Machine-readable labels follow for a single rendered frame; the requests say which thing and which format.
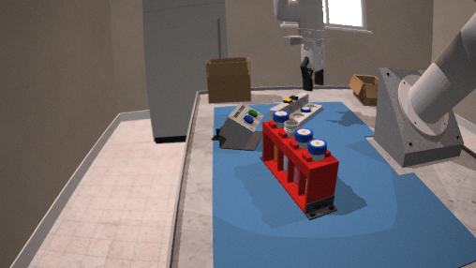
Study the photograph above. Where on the grey control panel with two buttons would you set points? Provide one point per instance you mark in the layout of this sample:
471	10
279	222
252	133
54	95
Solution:
238	132

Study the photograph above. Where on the blue flat mat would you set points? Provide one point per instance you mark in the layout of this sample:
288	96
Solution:
383	219

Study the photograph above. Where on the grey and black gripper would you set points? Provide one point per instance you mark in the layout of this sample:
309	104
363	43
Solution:
313	58

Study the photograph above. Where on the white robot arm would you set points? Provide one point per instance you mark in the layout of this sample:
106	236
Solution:
448	80

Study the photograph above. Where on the beige tray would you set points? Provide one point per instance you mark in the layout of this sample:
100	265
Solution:
294	108

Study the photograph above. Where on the grey metal bracket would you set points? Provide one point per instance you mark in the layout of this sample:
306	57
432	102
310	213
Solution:
323	210

